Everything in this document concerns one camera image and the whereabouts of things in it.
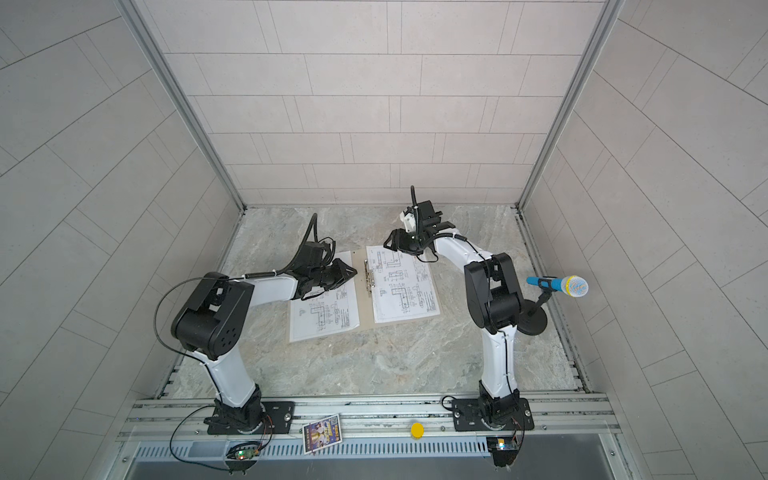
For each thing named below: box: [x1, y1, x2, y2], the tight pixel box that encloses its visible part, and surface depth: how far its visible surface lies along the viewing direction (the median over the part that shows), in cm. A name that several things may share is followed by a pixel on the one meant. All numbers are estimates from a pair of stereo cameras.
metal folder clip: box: [364, 259, 375, 295], surface depth 96 cm
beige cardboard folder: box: [351, 245, 441, 331], surface depth 92 cm
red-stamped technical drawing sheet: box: [366, 245, 440, 324], surface depth 95 cm
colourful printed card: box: [302, 413, 343, 455], surface depth 69 cm
